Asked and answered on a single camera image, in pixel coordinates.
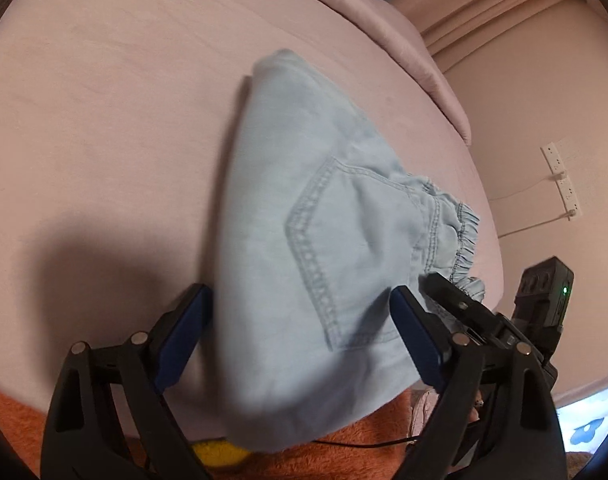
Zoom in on pink folded blanket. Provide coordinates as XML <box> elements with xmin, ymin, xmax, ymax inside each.
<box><xmin>248</xmin><ymin>0</ymin><xmax>472</xmax><ymax>147</ymax></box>

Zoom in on blue floral cloth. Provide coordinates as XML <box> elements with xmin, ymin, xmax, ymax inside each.
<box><xmin>554</xmin><ymin>382</ymin><xmax>608</xmax><ymax>456</ymax></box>

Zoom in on white cable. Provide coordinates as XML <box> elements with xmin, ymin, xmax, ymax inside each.
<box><xmin>488</xmin><ymin>174</ymin><xmax>567</xmax><ymax>202</ymax></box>
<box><xmin>498</xmin><ymin>211</ymin><xmax>577</xmax><ymax>239</ymax></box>

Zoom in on orange fuzzy cloth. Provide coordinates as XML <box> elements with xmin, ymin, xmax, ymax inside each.
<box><xmin>0</xmin><ymin>379</ymin><xmax>437</xmax><ymax>480</ymax></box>

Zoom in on beige padded headboard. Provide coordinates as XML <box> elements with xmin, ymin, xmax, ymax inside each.
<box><xmin>389</xmin><ymin>0</ymin><xmax>587</xmax><ymax>58</ymax></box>

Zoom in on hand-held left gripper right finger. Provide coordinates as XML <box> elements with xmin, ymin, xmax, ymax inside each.
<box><xmin>390</xmin><ymin>285</ymin><xmax>569</xmax><ymax>480</ymax></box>

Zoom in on yellow object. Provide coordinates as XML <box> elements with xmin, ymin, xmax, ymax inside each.
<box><xmin>191</xmin><ymin>439</ymin><xmax>251</xmax><ymax>467</ymax></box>

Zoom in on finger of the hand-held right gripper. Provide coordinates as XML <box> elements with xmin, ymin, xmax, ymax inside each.
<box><xmin>421</xmin><ymin>272</ymin><xmax>500</xmax><ymax>341</ymax></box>

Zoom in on pink bed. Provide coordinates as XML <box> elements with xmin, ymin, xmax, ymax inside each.
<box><xmin>0</xmin><ymin>0</ymin><xmax>507</xmax><ymax>443</ymax></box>

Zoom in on black cable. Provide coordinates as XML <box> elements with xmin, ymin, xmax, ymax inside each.
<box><xmin>311</xmin><ymin>437</ymin><xmax>421</xmax><ymax>448</ymax></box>

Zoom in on light blue pants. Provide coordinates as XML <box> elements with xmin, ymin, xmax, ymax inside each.
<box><xmin>216</xmin><ymin>49</ymin><xmax>486</xmax><ymax>453</ymax></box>

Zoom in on white power strip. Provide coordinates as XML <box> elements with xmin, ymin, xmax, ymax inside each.
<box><xmin>540</xmin><ymin>141</ymin><xmax>583</xmax><ymax>221</ymax></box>

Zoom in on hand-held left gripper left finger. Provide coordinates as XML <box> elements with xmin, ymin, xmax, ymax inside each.
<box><xmin>40</xmin><ymin>283</ymin><xmax>215</xmax><ymax>480</ymax></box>

